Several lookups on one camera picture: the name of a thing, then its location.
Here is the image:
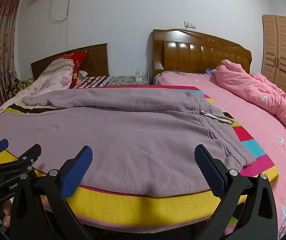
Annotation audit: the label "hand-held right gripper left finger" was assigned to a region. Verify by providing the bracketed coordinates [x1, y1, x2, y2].
[9, 145, 93, 240]

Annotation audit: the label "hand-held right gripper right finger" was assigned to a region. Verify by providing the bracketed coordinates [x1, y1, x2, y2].
[194, 144, 277, 240]

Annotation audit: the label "purple pants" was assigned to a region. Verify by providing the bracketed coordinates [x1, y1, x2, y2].
[21, 88, 256, 197]

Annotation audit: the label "person's left hand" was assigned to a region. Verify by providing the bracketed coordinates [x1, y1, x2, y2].
[1, 199, 13, 229]

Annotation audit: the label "pink bedsheet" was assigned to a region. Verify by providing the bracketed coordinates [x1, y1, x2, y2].
[153, 71, 286, 240]

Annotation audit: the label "tiger print blanket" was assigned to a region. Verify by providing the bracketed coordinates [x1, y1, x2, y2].
[6, 78, 34, 99]

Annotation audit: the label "colourful striped blanket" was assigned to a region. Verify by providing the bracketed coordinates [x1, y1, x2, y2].
[0, 85, 276, 227]

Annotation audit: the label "pale floral quilt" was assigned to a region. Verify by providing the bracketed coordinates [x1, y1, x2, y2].
[0, 59, 74, 133]

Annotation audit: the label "plaid cloth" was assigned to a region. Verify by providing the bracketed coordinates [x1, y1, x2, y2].
[73, 75, 110, 89]

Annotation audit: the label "pink quilt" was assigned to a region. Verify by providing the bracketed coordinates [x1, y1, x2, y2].
[213, 59, 286, 143]

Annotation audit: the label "nightstand with floral cover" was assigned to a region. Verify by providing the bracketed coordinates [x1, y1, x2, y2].
[108, 75, 150, 87]

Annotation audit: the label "red floral pillow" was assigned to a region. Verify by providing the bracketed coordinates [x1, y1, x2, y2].
[53, 50, 88, 88]

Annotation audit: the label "dark wooden headboard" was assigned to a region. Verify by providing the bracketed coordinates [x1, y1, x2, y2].
[30, 43, 109, 80]

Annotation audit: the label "light wooden padded headboard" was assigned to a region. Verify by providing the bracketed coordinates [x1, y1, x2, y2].
[152, 29, 252, 84]

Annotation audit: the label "light wooden wardrobe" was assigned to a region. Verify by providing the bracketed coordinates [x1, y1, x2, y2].
[261, 14, 286, 100]

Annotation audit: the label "white wall cable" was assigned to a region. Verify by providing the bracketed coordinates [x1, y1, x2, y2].
[48, 0, 71, 51]

